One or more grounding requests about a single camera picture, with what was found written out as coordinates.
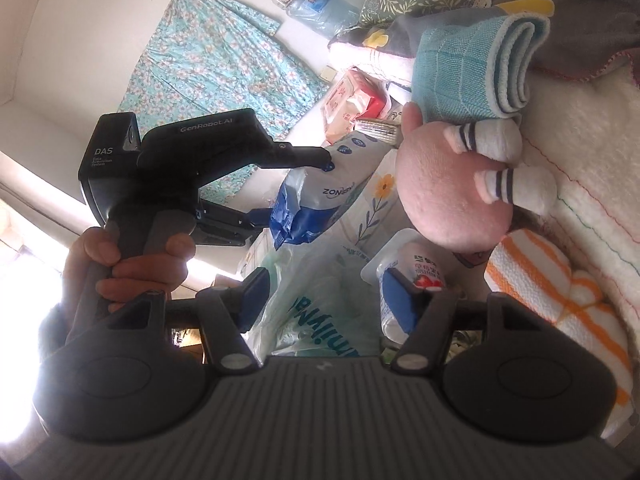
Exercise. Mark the blue and white soft pack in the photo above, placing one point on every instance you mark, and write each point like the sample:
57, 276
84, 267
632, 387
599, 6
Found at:
310, 200

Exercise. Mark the white plastic bag green print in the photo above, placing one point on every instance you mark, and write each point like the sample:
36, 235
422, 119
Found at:
310, 300

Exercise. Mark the pink wet wipes pack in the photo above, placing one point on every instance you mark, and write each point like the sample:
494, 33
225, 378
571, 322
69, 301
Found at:
345, 97

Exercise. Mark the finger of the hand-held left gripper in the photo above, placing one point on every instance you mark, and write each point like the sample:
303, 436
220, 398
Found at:
300, 156
230, 222

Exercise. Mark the teal floral wall cloth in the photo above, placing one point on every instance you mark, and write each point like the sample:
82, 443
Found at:
200, 70

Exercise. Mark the blue water jug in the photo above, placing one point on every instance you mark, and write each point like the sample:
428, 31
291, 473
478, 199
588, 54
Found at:
325, 10

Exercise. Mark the wall socket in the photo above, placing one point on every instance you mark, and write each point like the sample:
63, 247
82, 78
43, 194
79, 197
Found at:
328, 72

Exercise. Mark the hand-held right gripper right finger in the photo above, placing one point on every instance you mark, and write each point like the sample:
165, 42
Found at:
400, 305

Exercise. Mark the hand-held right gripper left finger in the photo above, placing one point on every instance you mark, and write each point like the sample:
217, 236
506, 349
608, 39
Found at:
255, 300

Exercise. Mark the pink plush toy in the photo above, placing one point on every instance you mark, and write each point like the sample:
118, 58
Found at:
450, 185

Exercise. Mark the orange striped towel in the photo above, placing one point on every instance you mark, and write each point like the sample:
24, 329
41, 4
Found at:
530, 270

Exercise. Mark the white yogurt cup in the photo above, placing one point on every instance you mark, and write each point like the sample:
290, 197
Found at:
425, 270

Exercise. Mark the person's left hand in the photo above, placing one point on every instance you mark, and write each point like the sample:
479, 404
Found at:
150, 272

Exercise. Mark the blue folded towel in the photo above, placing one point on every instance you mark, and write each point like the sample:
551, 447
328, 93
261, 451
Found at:
450, 70

